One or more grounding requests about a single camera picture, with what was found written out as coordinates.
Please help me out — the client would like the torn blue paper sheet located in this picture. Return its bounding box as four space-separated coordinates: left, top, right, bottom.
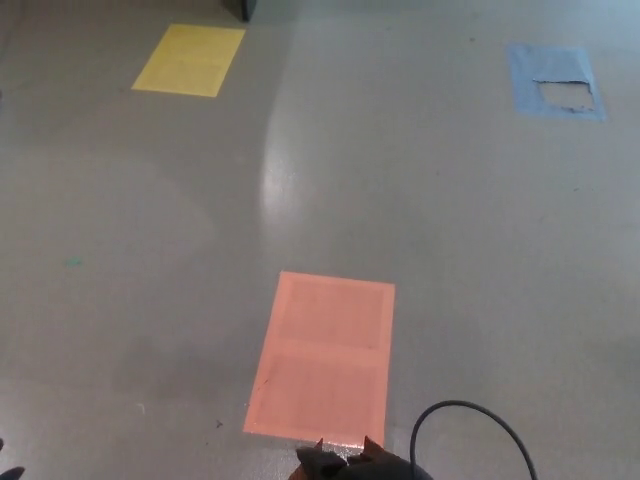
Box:
506 42 609 123

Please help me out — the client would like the orange paper sheet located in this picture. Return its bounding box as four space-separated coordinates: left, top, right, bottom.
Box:
241 270 397 447

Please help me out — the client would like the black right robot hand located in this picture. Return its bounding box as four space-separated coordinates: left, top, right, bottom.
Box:
294 444 432 480

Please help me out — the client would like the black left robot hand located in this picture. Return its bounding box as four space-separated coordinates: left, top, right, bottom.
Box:
0 434 26 480

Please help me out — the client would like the yellow paper sheet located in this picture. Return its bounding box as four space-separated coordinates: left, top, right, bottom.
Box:
130 23 247 98

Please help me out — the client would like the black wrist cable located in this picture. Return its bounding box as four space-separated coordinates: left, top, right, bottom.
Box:
409 399 540 480

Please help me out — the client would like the dark furniture leg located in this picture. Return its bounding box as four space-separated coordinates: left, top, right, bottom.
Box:
222 0 258 22

